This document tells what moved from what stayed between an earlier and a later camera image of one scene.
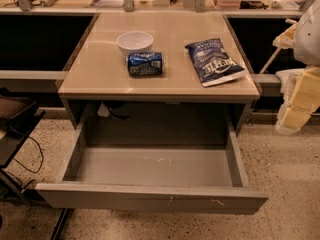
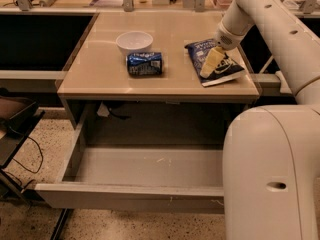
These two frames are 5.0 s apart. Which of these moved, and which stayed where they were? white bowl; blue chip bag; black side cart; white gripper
Moved: white gripper
Stayed: white bowl; black side cart; blue chip bag
